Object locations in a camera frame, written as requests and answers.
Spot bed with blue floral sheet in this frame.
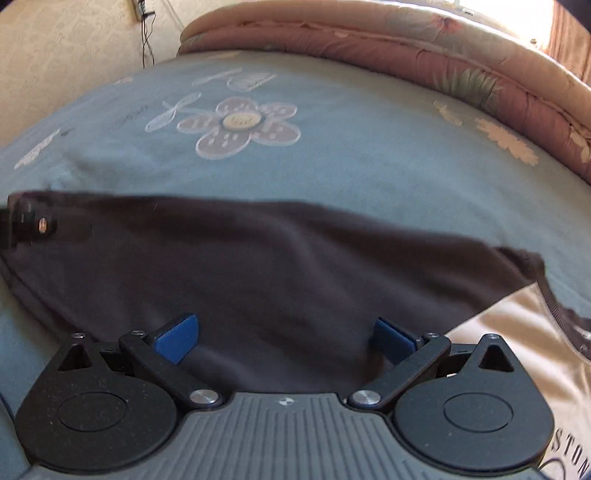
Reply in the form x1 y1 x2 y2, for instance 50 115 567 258
0 48 591 480

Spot cream and black raglan sweatshirt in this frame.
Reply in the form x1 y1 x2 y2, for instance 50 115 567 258
0 191 591 480

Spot black power cable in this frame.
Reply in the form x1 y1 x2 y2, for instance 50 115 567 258
139 11 158 68

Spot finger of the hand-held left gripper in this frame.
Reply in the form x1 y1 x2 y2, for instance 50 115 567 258
0 205 58 250

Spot pink floral quilt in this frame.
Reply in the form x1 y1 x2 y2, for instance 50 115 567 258
178 2 591 185

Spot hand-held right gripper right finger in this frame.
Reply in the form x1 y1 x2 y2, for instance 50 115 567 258
348 316 517 411

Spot pink striped curtain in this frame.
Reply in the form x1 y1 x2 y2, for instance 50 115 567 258
549 4 591 89

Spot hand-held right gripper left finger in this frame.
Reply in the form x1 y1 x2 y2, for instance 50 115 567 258
58 313 223 411

